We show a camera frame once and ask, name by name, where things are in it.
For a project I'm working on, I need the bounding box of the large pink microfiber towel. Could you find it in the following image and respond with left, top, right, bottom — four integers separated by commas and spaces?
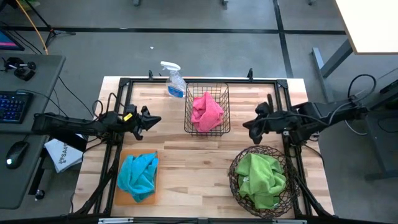
190, 91, 225, 133

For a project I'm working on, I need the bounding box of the computer monitor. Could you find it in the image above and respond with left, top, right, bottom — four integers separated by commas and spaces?
0, 29, 25, 52

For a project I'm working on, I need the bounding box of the silver metal bracket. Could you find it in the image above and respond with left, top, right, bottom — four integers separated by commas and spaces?
272, 219, 308, 224
98, 217, 134, 224

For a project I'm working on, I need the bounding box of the black backlit keyboard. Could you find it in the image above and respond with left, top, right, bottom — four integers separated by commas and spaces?
0, 90, 34, 124

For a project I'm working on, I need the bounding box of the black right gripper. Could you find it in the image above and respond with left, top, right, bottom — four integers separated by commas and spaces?
243, 102, 284, 145

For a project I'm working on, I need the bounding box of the grey desk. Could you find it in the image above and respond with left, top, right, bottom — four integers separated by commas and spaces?
0, 54, 66, 134

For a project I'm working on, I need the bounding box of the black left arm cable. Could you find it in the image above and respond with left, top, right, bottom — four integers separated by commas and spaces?
92, 92, 126, 118

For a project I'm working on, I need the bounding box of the black equipment stand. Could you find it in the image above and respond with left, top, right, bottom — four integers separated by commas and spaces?
365, 79, 398, 181

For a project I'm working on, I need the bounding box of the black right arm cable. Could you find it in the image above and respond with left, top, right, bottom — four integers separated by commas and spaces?
347, 73, 377, 101

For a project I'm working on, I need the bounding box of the black wire basket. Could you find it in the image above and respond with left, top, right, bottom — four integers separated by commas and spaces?
183, 82, 231, 138

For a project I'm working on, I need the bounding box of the white cable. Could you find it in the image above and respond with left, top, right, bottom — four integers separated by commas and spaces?
344, 119, 368, 136

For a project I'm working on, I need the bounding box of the black metal table frame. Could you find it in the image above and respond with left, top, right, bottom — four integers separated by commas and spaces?
74, 68, 334, 218

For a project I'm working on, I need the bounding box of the white table top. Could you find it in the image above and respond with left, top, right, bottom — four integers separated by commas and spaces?
335, 0, 398, 55

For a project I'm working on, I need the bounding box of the brown woven round basket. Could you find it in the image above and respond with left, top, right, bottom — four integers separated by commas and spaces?
228, 145, 301, 218

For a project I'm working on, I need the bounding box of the grey table leg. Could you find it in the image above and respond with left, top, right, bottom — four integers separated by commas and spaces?
312, 39, 354, 106

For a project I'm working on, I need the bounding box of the grey mouse shelf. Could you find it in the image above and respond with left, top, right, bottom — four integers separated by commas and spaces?
0, 132, 50, 210

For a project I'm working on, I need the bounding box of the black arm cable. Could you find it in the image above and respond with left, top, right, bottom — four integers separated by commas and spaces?
92, 92, 126, 118
347, 73, 377, 101

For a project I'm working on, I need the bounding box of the black desk clamp mount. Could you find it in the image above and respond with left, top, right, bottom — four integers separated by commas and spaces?
2, 57, 37, 82

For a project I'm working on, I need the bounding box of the yellow cable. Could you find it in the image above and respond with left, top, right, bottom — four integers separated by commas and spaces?
15, 0, 49, 55

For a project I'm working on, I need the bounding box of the black desk cable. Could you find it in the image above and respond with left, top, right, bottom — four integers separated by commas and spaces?
57, 76, 96, 118

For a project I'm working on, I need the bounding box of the black computer mouse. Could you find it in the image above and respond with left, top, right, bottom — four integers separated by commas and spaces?
5, 141, 29, 170

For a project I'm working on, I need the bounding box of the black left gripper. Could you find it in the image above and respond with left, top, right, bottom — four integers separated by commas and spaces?
124, 104, 162, 141

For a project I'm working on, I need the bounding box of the clear spray bottle blue label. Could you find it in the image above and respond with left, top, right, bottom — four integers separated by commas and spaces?
160, 61, 187, 100

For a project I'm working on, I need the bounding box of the orange tray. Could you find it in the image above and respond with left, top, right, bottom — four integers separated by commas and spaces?
114, 149, 159, 206

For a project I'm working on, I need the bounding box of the black tripod stand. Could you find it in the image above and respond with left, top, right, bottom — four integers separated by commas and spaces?
0, 0, 76, 48

